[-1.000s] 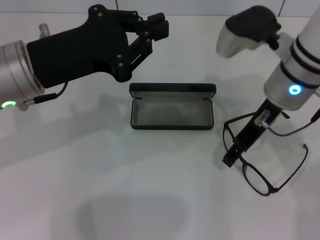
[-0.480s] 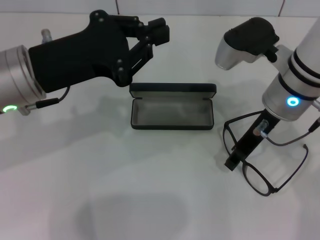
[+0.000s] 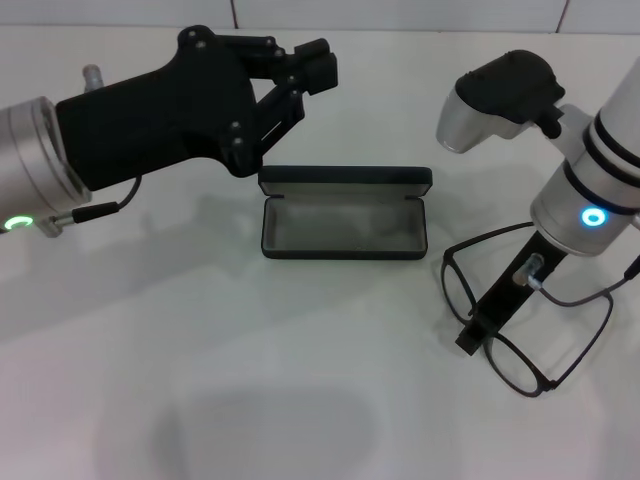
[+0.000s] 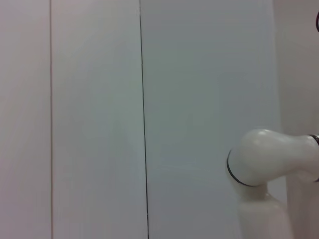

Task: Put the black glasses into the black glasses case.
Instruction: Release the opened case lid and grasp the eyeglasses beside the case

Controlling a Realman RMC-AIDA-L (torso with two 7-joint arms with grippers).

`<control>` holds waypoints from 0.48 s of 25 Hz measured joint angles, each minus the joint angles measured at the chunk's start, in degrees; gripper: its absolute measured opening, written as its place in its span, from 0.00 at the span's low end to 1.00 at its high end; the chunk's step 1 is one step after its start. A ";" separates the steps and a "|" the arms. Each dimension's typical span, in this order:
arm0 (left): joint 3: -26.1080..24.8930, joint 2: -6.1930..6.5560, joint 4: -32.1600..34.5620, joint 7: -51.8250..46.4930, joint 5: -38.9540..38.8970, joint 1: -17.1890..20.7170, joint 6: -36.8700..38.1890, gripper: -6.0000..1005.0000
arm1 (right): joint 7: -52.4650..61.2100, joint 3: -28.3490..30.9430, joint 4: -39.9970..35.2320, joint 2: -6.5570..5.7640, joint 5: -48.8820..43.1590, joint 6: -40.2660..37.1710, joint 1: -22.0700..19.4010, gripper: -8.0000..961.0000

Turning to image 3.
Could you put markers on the black glasses case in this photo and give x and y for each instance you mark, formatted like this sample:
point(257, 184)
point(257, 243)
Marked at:
point(345, 225)

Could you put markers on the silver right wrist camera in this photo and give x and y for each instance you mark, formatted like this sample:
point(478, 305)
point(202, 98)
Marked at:
point(505, 95)

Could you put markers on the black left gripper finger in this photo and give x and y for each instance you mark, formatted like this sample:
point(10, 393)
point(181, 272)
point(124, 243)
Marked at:
point(310, 50)
point(322, 75)

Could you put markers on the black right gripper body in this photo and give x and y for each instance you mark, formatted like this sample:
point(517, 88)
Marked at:
point(505, 300)

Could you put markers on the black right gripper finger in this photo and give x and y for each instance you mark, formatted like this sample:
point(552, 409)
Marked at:
point(472, 340)

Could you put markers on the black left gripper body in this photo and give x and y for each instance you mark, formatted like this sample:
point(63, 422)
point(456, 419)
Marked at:
point(150, 120)

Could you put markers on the black framed glasses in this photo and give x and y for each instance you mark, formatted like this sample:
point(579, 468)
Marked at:
point(551, 385)

